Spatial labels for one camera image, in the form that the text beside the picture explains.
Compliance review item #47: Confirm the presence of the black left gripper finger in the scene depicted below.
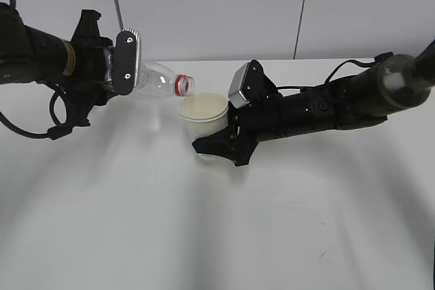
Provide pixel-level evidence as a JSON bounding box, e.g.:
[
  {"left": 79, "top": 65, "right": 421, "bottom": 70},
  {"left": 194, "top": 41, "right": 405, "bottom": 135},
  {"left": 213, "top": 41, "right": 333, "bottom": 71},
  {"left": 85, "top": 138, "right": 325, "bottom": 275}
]
[
  {"left": 71, "top": 9, "right": 101, "bottom": 40},
  {"left": 61, "top": 89, "right": 101, "bottom": 129}
]

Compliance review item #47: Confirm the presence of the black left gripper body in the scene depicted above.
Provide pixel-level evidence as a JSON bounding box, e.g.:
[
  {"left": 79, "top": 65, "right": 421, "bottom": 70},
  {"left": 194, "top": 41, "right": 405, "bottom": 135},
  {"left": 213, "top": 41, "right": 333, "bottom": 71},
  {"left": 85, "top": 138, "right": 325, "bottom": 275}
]
[{"left": 66, "top": 35, "right": 114, "bottom": 106}]

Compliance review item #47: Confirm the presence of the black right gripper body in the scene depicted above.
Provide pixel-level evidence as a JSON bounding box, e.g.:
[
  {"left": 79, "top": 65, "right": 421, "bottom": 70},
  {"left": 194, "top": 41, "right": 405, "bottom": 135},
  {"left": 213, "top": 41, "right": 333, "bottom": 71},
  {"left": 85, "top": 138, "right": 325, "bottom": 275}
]
[{"left": 228, "top": 92, "right": 282, "bottom": 166}]

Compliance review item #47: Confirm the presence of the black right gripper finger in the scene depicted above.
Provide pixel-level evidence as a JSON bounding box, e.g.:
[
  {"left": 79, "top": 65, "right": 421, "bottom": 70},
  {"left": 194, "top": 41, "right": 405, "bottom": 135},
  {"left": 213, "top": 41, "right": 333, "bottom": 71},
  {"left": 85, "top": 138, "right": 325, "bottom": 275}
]
[{"left": 192, "top": 126, "right": 238, "bottom": 163}]

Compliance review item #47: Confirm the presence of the white paper cup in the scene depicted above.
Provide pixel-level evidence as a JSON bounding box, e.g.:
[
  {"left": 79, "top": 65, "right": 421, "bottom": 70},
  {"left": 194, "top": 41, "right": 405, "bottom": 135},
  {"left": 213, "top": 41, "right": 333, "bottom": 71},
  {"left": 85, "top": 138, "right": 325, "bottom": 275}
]
[{"left": 179, "top": 92, "right": 228, "bottom": 142}]

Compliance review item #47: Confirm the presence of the clear Nongfu Spring water bottle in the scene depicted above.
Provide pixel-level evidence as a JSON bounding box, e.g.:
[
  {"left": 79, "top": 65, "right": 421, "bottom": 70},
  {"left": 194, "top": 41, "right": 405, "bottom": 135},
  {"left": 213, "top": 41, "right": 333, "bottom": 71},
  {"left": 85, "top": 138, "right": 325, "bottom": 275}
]
[{"left": 105, "top": 48, "right": 197, "bottom": 101}]

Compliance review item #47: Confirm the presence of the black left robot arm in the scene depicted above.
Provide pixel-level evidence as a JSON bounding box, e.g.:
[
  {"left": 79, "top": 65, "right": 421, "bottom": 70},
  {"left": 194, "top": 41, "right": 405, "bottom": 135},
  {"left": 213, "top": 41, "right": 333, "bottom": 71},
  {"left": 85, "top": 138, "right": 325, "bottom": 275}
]
[{"left": 1, "top": 3, "right": 115, "bottom": 129}]

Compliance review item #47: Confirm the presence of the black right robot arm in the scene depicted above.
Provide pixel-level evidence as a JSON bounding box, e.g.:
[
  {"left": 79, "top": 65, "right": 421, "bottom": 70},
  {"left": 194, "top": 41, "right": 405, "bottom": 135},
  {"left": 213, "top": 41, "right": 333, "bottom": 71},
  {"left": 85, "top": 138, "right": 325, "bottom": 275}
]
[{"left": 192, "top": 43, "right": 434, "bottom": 166}]

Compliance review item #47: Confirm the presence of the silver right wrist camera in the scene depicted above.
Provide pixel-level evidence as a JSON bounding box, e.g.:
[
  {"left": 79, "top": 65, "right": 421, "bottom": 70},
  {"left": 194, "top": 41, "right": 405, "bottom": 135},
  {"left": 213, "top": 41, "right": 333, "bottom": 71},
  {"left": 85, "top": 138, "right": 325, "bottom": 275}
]
[{"left": 228, "top": 60, "right": 276, "bottom": 109}]

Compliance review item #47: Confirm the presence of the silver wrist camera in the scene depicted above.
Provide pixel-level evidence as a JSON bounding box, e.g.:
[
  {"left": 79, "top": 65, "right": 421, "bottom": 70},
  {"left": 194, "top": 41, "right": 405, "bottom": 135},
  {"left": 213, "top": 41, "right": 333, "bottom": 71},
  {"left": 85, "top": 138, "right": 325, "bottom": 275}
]
[
  {"left": 228, "top": 60, "right": 276, "bottom": 109},
  {"left": 111, "top": 29, "right": 141, "bottom": 96}
]

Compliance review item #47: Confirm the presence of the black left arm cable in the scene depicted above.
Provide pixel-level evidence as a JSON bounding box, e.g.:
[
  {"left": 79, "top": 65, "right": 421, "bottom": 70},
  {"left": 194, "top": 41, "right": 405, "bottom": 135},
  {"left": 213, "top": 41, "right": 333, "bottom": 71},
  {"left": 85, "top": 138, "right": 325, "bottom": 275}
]
[{"left": 0, "top": 0, "right": 74, "bottom": 141}]

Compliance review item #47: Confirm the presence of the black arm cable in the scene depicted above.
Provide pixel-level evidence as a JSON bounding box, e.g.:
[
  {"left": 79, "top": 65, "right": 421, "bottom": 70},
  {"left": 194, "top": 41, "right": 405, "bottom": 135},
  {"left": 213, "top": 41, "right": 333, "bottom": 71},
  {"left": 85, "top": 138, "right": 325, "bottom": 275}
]
[
  {"left": 0, "top": 0, "right": 74, "bottom": 141},
  {"left": 278, "top": 52, "right": 395, "bottom": 92}
]

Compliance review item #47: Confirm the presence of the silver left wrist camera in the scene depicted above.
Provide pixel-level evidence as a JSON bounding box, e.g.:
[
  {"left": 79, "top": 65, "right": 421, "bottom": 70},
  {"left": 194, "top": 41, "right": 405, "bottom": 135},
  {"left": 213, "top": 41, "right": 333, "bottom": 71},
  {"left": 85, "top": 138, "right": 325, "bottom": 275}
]
[{"left": 111, "top": 29, "right": 141, "bottom": 96}]

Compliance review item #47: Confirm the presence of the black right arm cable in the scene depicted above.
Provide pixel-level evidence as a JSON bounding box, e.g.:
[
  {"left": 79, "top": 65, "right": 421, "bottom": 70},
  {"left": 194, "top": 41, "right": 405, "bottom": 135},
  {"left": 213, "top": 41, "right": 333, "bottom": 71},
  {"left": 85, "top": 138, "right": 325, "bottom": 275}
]
[{"left": 278, "top": 52, "right": 395, "bottom": 92}]

